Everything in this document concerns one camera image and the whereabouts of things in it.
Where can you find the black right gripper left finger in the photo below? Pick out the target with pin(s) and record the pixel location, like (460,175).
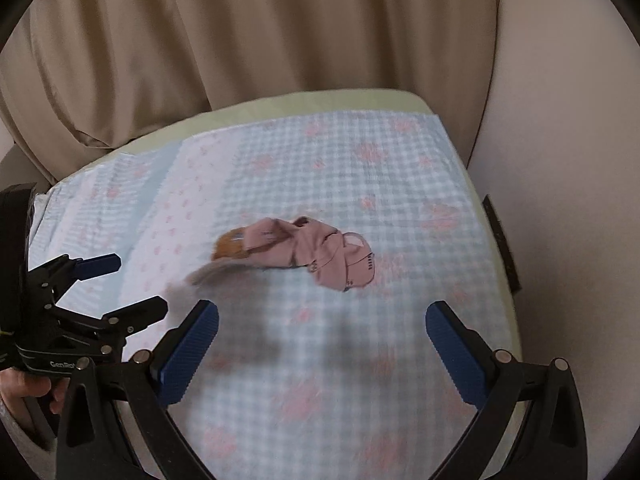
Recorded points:
(92,440)

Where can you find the pale green mattress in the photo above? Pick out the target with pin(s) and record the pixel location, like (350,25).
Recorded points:
(300,105)

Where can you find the person's left hand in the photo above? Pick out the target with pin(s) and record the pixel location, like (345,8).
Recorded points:
(16,386)

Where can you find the pink fabric bow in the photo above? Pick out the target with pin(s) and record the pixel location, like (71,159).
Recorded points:
(336,260)

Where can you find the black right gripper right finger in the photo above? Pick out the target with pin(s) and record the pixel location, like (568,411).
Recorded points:
(551,441)

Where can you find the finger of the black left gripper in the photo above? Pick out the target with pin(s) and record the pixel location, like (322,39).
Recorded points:
(135,318)
(49,282)

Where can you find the beige curtain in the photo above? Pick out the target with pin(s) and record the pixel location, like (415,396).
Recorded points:
(80,78)

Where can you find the checked blue pink bedspread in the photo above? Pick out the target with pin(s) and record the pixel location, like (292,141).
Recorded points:
(372,440)

